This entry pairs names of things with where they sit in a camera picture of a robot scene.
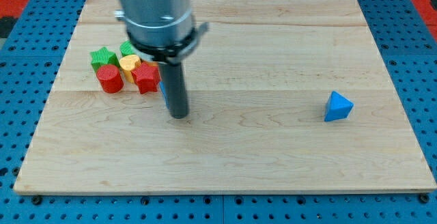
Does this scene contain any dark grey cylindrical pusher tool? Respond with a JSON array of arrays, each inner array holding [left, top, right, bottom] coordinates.
[[158, 64, 189, 119]]

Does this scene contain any blue cube block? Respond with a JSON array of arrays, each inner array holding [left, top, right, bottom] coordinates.
[[159, 81, 169, 109]]

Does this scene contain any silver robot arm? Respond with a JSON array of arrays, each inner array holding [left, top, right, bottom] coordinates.
[[115, 0, 208, 119]]

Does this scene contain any red star block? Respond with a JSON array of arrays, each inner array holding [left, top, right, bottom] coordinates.
[[131, 62, 160, 94]]

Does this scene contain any yellow heart block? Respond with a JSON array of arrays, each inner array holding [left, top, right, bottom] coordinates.
[[119, 55, 141, 83]]

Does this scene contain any green round block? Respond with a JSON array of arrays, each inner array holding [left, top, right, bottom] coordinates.
[[119, 40, 135, 57]]

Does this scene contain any red cylinder block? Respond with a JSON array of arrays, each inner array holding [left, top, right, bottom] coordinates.
[[96, 64, 124, 94]]

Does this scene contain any green star block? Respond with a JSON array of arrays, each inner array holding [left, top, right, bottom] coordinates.
[[90, 46, 119, 72]]

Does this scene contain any wooden board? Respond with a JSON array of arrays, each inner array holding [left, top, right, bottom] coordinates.
[[14, 0, 436, 195]]

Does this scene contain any blue triangular block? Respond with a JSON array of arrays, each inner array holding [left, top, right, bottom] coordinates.
[[324, 91, 354, 122]]

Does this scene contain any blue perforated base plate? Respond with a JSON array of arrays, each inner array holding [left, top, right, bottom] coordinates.
[[1, 0, 436, 223]]

